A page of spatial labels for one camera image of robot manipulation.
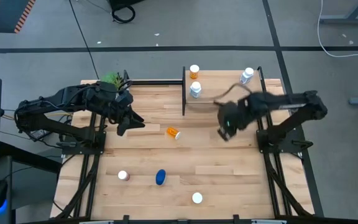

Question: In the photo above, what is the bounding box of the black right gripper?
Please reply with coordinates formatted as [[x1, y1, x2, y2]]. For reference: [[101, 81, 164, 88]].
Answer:
[[217, 100, 249, 142]]

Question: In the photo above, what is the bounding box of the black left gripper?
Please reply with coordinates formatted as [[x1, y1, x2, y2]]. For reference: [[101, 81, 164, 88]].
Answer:
[[104, 90, 146, 137]]

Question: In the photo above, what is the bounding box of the pink bottle white cap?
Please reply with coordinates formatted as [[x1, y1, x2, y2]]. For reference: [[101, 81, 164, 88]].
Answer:
[[117, 170, 131, 182]]

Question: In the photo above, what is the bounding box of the clear bottle blue cap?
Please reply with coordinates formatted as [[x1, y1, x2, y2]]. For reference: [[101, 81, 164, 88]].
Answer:
[[155, 169, 167, 187]]

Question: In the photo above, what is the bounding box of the green plant white patterned pot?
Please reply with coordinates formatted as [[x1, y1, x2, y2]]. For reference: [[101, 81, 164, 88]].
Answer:
[[100, 72, 126, 91]]

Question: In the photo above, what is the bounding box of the gray table leg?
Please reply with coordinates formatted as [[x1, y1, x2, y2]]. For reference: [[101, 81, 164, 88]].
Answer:
[[319, 0, 358, 25]]

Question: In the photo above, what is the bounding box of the black hazard striped mat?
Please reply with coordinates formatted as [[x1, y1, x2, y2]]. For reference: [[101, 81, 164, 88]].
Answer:
[[0, 0, 37, 34]]

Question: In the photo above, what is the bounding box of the wooden shelf black metal frame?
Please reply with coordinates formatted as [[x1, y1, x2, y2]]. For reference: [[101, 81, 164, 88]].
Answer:
[[181, 65, 265, 116]]

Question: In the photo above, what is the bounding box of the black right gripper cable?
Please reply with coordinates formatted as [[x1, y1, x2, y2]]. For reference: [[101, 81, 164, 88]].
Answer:
[[213, 83, 254, 105]]

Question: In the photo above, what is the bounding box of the black floor cable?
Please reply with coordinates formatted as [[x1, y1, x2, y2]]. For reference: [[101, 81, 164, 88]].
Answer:
[[68, 0, 101, 81]]

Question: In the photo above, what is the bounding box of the black coiled cable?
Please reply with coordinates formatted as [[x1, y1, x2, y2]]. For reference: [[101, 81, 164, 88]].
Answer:
[[109, 0, 145, 24]]

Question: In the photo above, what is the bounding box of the white floor cable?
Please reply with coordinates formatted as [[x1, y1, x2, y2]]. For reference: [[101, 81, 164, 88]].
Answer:
[[317, 0, 358, 58]]

